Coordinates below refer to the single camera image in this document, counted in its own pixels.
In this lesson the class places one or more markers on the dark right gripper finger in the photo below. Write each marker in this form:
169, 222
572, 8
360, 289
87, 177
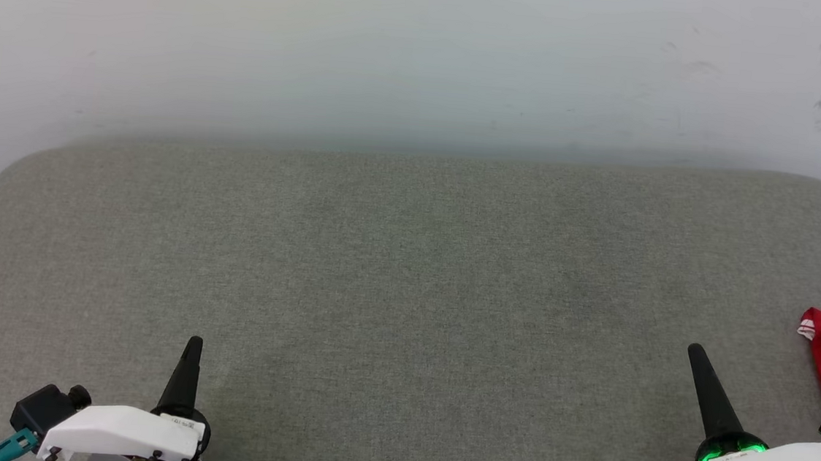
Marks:
713, 393

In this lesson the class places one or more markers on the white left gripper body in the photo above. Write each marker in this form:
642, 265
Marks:
123, 431

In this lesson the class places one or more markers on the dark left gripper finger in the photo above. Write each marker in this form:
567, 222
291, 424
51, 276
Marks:
185, 381

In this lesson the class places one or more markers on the grey fabric sofa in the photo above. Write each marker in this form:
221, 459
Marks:
412, 297

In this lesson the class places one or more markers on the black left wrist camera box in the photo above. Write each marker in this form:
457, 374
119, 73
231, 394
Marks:
45, 407

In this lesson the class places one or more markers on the teal left camera connector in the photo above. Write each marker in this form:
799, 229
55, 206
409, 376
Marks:
12, 445

